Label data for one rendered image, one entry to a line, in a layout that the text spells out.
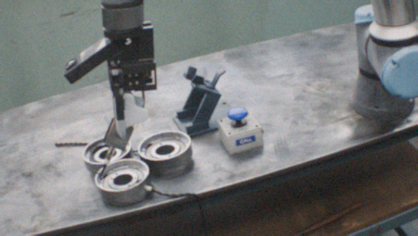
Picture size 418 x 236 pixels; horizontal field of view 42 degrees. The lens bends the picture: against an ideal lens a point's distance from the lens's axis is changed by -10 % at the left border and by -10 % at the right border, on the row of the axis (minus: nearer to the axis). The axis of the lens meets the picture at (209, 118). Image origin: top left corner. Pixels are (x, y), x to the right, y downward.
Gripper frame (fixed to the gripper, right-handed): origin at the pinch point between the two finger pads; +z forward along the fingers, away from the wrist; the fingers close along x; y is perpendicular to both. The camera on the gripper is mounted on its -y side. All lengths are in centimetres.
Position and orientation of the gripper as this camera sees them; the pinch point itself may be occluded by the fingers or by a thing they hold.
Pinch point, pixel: (118, 128)
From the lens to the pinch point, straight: 111.2
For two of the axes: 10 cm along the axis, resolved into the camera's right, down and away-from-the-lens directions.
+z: 0.1, 8.8, 4.7
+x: -2.4, -4.5, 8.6
